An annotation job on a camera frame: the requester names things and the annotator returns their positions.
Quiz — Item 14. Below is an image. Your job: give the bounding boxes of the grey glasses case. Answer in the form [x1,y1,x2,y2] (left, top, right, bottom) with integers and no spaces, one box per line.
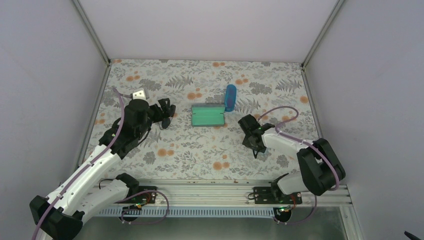
[191,103,225,127]

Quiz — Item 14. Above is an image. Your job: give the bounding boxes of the blue translucent glasses case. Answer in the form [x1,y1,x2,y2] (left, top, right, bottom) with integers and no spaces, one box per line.
[224,84,237,112]

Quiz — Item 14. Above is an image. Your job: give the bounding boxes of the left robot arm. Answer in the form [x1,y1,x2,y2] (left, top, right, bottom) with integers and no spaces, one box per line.
[29,98,176,240]

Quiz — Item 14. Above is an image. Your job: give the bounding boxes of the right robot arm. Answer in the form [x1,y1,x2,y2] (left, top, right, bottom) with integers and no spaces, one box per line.
[238,114,346,204]

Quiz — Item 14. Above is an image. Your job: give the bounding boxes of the black sunglasses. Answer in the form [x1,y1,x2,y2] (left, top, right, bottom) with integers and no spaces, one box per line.
[159,117,172,130]

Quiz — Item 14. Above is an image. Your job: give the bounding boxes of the floral table mat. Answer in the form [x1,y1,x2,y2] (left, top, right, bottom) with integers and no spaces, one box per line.
[86,59,318,180]

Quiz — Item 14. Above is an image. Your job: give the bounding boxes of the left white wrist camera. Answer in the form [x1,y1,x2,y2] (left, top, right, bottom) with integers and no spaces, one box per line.
[131,88,150,101]

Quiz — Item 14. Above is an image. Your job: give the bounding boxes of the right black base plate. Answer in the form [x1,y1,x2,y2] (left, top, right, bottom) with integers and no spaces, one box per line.
[247,186,303,205]

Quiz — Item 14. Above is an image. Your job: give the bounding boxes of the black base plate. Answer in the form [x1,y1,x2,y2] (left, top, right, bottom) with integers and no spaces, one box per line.
[129,185,157,205]
[247,186,303,205]

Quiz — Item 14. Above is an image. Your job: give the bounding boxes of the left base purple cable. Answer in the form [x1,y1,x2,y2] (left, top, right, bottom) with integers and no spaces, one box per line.
[120,190,170,226]

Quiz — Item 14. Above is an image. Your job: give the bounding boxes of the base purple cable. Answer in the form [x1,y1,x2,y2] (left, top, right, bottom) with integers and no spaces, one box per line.
[273,195,318,226]
[120,190,170,226]

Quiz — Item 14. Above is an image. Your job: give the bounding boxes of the aluminium mounting rail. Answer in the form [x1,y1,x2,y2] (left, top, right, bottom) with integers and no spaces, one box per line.
[54,178,354,208]

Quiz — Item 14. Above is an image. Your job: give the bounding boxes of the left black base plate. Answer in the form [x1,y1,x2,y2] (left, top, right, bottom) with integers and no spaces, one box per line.
[129,185,157,205]

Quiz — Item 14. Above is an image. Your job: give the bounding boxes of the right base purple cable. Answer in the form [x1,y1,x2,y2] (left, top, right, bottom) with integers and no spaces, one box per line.
[273,195,318,226]

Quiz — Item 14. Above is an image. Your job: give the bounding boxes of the white slotted cable duct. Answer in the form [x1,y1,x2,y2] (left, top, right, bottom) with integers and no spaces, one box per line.
[96,206,282,219]

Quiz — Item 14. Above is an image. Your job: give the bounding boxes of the left aluminium frame post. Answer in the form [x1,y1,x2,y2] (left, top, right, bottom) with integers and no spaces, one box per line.
[71,0,111,67]

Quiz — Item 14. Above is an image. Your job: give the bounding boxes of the aluminium frame post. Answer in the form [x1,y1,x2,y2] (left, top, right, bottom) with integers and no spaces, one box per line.
[71,0,111,67]
[301,0,345,72]

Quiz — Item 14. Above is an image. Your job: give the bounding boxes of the right aluminium frame post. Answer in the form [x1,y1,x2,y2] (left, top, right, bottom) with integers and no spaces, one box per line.
[301,0,345,72]

